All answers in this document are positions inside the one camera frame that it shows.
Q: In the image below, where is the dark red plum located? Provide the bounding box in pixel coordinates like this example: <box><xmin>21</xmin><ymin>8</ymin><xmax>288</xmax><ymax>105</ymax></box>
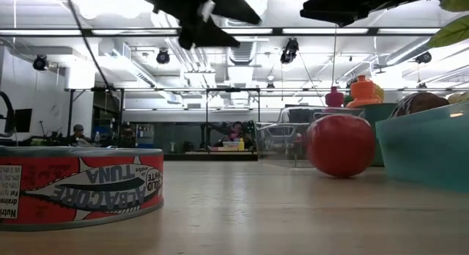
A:
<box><xmin>389</xmin><ymin>92</ymin><xmax>450</xmax><ymax>119</ymax></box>

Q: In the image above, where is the red label tuna can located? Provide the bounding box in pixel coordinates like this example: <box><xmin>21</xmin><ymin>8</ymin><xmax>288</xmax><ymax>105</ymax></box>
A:
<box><xmin>0</xmin><ymin>147</ymin><xmax>165</xmax><ymax>232</ymax></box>

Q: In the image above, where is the teal plastic lid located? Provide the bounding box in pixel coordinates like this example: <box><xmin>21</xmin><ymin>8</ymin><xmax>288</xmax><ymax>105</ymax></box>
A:
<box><xmin>375</xmin><ymin>100</ymin><xmax>469</xmax><ymax>193</ymax></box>

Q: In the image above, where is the blue storage cabinet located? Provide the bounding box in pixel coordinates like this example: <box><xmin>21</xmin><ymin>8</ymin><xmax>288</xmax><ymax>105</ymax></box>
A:
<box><xmin>136</xmin><ymin>123</ymin><xmax>155</xmax><ymax>149</ymax></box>

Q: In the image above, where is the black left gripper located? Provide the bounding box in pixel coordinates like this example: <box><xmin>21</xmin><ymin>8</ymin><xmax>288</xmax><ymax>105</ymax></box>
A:
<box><xmin>126</xmin><ymin>0</ymin><xmax>263</xmax><ymax>51</ymax></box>

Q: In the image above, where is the bright red apple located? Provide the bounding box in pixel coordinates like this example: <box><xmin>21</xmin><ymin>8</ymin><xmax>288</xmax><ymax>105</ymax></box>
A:
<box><xmin>306</xmin><ymin>114</ymin><xmax>377</xmax><ymax>179</ymax></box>

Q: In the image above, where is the teal plastic bin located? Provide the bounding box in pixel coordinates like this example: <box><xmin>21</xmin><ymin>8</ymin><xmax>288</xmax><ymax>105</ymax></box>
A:
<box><xmin>357</xmin><ymin>102</ymin><xmax>399</xmax><ymax>167</ymax></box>

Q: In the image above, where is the pink squeeze bottle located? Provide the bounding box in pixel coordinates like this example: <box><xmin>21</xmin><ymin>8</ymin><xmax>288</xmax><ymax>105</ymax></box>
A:
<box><xmin>325</xmin><ymin>85</ymin><xmax>345</xmax><ymax>108</ymax></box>

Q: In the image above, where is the clear plastic container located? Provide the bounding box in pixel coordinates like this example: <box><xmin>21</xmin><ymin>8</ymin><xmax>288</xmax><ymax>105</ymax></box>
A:
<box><xmin>255</xmin><ymin>105</ymin><xmax>366</xmax><ymax>169</ymax></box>

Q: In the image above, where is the dark background screen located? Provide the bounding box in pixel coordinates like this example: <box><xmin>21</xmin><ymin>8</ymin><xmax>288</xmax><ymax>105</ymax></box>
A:
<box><xmin>284</xmin><ymin>107</ymin><xmax>325</xmax><ymax>125</ymax></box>

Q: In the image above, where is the yellow banana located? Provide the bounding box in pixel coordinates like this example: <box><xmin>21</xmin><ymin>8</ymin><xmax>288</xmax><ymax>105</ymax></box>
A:
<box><xmin>447</xmin><ymin>91</ymin><xmax>469</xmax><ymax>105</ymax></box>

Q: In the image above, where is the long ceiling light bar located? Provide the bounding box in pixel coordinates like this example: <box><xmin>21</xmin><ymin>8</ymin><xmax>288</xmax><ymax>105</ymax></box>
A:
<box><xmin>0</xmin><ymin>26</ymin><xmax>443</xmax><ymax>37</ymax></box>

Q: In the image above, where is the round ventilation duct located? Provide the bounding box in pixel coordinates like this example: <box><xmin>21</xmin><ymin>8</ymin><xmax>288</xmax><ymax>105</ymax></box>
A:
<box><xmin>234</xmin><ymin>0</ymin><xmax>270</xmax><ymax>28</ymax></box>

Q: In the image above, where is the black looped cable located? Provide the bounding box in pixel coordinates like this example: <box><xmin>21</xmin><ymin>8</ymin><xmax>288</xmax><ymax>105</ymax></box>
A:
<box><xmin>0</xmin><ymin>90</ymin><xmax>16</xmax><ymax>137</ymax></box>

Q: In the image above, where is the black background table frame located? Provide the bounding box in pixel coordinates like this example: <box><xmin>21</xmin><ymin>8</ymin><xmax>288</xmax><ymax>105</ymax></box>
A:
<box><xmin>204</xmin><ymin>86</ymin><xmax>262</xmax><ymax>149</ymax></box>

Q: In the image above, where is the thin hanging cable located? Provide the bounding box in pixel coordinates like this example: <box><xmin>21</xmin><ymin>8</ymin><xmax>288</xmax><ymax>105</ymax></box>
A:
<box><xmin>330</xmin><ymin>26</ymin><xmax>339</xmax><ymax>86</ymax></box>

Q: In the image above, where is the black monitor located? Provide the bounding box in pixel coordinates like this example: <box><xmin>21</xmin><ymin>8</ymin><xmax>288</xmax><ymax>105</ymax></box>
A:
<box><xmin>13</xmin><ymin>108</ymin><xmax>33</xmax><ymax>133</ymax></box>

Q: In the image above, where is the orange-red squeeze bottle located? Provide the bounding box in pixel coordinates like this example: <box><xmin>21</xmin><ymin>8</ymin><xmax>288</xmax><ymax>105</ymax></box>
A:
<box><xmin>345</xmin><ymin>74</ymin><xmax>382</xmax><ymax>108</ymax></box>

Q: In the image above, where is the person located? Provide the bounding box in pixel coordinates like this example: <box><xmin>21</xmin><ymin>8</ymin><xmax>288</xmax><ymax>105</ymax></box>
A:
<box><xmin>67</xmin><ymin>123</ymin><xmax>92</xmax><ymax>147</ymax></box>
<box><xmin>227</xmin><ymin>121</ymin><xmax>254</xmax><ymax>148</ymax></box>

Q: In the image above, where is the ceiling vent grille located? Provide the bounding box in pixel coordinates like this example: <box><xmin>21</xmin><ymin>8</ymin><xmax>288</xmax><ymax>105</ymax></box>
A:
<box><xmin>229</xmin><ymin>40</ymin><xmax>257</xmax><ymax>65</ymax></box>

